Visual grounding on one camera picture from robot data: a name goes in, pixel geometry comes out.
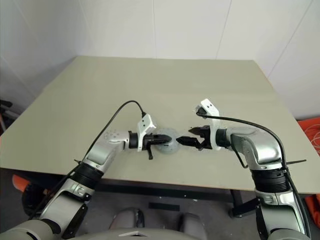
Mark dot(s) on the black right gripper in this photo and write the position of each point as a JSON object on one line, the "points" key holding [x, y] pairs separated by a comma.
{"points": [[206, 140]]}

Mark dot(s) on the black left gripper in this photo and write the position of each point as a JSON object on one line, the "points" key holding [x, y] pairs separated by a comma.
{"points": [[150, 141]]}

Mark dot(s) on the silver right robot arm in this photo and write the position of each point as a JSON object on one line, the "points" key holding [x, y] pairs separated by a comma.
{"points": [[262, 150]]}

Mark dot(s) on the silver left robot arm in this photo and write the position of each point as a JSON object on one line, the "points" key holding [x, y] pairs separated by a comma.
{"points": [[100, 155]]}

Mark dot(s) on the silver robot torso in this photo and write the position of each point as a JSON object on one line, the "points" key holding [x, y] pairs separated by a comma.
{"points": [[150, 235]]}

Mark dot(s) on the orange plastic object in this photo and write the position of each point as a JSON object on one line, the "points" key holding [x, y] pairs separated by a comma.
{"points": [[18, 182], [313, 205]]}

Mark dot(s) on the black wheel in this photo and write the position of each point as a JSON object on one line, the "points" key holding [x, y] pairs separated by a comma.
{"points": [[30, 200]]}

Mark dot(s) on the black equipment stand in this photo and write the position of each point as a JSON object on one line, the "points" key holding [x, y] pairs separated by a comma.
{"points": [[5, 105]]}

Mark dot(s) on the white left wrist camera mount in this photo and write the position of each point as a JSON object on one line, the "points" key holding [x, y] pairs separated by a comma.
{"points": [[145, 123]]}

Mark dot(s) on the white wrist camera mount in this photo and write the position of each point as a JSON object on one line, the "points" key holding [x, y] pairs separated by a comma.
{"points": [[208, 106], [145, 123]]}

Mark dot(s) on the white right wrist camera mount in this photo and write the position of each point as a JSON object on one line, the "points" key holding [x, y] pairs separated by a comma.
{"points": [[208, 106]]}

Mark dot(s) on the black table leg frame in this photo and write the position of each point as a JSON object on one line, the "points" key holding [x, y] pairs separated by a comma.
{"points": [[237, 200]]}

